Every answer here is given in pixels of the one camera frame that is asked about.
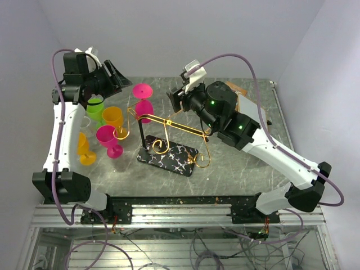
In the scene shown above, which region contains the green wine glass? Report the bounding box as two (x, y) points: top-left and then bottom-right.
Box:
(86, 98), (105, 129)

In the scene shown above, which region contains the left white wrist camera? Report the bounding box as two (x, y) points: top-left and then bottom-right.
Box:
(74, 46), (101, 73)

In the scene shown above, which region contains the brown hello card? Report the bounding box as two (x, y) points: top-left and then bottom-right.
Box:
(226, 81), (248, 96)

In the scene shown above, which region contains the white board with gold frame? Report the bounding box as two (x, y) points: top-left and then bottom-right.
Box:
(236, 94), (272, 128)

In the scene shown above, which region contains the gold wire wine glass rack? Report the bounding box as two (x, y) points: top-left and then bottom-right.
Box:
(126, 100), (210, 177)

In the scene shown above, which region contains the orange wine glass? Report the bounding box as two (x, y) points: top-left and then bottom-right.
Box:
(77, 132), (96, 166)
(102, 106), (127, 137)

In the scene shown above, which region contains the tangle of floor cables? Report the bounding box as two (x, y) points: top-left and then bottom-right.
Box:
(67, 224), (316, 270)

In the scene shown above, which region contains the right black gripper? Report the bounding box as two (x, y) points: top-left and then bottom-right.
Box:
(166, 79), (219, 131)

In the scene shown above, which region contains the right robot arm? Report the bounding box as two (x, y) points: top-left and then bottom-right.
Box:
(166, 81), (331, 223)

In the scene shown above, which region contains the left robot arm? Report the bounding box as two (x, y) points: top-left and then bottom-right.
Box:
(32, 47), (132, 226)

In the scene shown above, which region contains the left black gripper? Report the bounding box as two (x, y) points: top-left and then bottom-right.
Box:
(85, 59), (134, 99)

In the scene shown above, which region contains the clear wine glass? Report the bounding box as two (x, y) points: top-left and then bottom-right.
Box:
(80, 116), (92, 138)

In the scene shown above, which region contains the aluminium frame rail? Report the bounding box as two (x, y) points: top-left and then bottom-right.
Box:
(30, 205), (326, 228)

